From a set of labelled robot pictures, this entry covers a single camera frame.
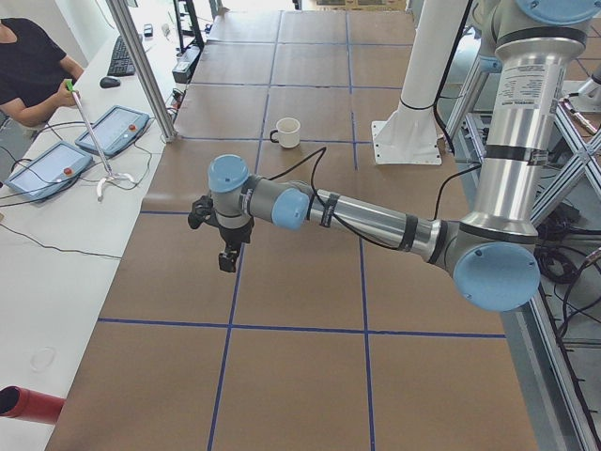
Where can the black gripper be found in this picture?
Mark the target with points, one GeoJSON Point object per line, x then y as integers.
{"type": "Point", "coordinates": [233, 235]}

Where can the white smiley face mug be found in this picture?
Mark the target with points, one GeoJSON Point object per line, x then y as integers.
{"type": "Point", "coordinates": [286, 132]}

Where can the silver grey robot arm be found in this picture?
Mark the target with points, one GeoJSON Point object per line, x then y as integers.
{"type": "Point", "coordinates": [336, 71]}

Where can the pink grabber stick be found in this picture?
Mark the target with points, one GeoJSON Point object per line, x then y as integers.
{"type": "Point", "coordinates": [111, 177]}

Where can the teach pendant far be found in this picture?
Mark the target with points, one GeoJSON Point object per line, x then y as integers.
{"type": "Point", "coordinates": [118, 128]}

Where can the teach pendant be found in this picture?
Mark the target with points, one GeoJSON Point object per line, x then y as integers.
{"type": "Point", "coordinates": [118, 128]}
{"type": "Point", "coordinates": [55, 169]}

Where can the teach pendant near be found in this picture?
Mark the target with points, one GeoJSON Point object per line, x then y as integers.
{"type": "Point", "coordinates": [55, 169]}

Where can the black computer mouse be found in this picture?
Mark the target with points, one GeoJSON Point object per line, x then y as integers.
{"type": "Point", "coordinates": [109, 82]}

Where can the black keyboard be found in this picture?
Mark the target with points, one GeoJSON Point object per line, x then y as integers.
{"type": "Point", "coordinates": [120, 64]}

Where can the red fire extinguisher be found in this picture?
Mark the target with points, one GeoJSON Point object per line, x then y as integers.
{"type": "Point", "coordinates": [29, 405]}

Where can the seated person black shirt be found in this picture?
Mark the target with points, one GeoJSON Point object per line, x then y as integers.
{"type": "Point", "coordinates": [34, 72]}

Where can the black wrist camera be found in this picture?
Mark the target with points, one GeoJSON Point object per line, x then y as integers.
{"type": "Point", "coordinates": [202, 212]}

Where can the grey aluminium camera post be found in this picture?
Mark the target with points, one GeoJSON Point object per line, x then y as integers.
{"type": "Point", "coordinates": [127, 30]}

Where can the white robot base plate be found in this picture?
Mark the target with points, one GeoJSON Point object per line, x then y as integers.
{"type": "Point", "coordinates": [406, 137]}

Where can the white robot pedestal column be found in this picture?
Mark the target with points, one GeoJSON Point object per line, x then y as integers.
{"type": "Point", "coordinates": [439, 24]}

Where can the aluminium frame rail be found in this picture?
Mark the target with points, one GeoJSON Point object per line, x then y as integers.
{"type": "Point", "coordinates": [560, 381]}

